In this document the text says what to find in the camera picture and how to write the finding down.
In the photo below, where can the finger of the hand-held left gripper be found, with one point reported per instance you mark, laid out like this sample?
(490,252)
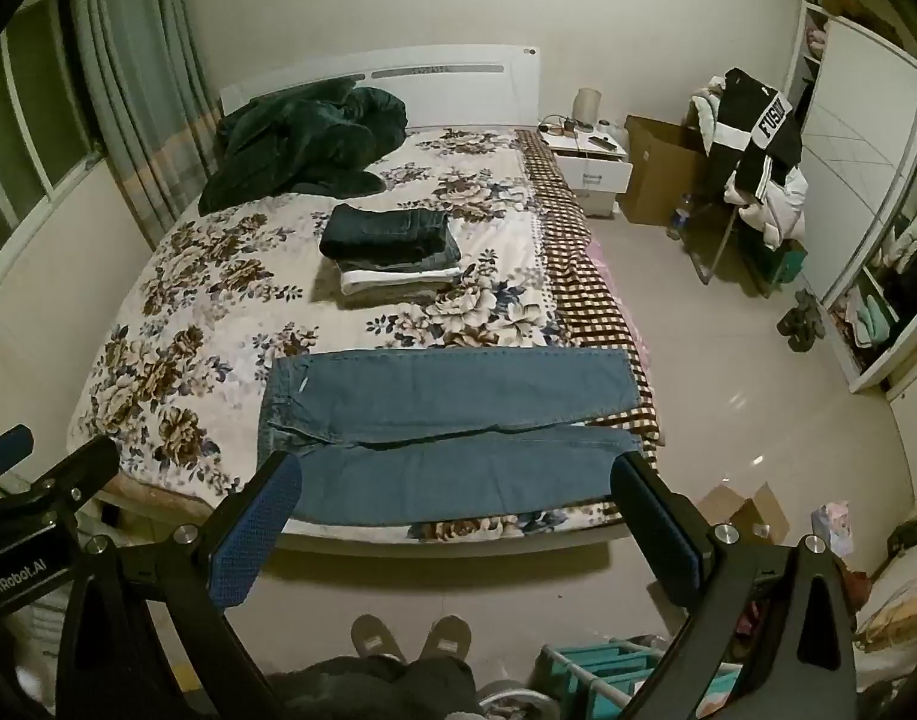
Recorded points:
(8,448)
(83,469)

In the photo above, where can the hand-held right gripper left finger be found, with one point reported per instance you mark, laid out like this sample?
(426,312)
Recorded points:
(256,532)

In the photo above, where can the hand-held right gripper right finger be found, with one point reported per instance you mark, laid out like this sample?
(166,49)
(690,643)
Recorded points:
(653,517)

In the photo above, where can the blue jeans pants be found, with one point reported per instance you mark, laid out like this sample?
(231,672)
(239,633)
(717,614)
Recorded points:
(443,390)

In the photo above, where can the white folded pants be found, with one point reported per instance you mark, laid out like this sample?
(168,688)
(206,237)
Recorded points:
(398,281)

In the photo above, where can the small open cardboard box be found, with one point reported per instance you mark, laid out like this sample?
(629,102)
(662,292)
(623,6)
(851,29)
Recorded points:
(743,514)

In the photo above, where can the teal storage rack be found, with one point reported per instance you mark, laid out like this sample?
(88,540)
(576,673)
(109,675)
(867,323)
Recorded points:
(615,679)

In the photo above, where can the pink tissue pack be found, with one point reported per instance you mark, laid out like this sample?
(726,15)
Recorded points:
(831,529)

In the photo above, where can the person's dark trouser legs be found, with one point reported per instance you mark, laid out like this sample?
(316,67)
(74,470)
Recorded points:
(376,690)

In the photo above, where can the person's beige right slipper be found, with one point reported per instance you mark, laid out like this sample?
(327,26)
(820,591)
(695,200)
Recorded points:
(445,637)

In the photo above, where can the floral printed blanket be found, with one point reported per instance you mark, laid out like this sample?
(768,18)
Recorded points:
(226,292)

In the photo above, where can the dark slipper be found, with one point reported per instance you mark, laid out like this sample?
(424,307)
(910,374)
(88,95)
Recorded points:
(809,319)
(789,322)

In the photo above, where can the beige cushion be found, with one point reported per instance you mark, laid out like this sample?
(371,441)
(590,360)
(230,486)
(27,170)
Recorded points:
(897,600)

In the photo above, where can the brown checked blanket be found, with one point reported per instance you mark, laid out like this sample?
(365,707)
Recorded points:
(571,270)

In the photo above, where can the green box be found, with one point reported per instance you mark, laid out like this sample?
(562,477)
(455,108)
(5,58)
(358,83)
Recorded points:
(777,262)

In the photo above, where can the chair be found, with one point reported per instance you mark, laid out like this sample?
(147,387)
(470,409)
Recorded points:
(717,240)

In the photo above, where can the plastic water bottle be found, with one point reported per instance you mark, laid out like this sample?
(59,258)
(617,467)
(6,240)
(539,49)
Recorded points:
(678,219)

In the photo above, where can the clothes in wardrobe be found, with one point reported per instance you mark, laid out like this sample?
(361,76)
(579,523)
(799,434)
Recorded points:
(874,315)

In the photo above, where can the grey-blue folded jeans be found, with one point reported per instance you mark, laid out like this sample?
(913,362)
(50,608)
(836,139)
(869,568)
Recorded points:
(428,261)

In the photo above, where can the dark folded jeans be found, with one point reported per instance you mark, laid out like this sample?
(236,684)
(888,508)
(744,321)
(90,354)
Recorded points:
(383,229)

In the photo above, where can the white clothes pile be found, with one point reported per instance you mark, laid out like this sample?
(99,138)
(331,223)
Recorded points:
(780,210)

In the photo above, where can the window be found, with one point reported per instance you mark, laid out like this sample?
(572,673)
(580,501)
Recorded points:
(31,112)

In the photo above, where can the white nightstand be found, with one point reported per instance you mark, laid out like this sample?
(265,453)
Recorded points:
(600,176)

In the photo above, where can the large cardboard box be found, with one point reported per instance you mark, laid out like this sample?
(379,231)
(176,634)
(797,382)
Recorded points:
(660,165)

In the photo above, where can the black remote control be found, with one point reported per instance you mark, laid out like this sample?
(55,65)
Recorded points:
(602,142)

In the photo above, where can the grey-green curtain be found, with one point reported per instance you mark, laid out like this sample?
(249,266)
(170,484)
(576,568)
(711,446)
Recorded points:
(143,90)

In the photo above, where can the dark green puffer jacket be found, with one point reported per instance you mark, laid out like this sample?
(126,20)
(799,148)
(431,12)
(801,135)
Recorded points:
(293,135)

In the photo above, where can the black and white jacket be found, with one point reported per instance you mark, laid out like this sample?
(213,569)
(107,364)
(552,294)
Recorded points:
(758,127)

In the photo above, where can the beige cylinder lamp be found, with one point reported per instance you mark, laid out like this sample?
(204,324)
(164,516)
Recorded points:
(588,106)

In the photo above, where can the white wardrobe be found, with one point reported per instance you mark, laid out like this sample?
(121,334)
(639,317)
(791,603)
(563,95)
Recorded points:
(855,127)

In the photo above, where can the white bed with headboard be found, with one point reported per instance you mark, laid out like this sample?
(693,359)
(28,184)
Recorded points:
(458,90)

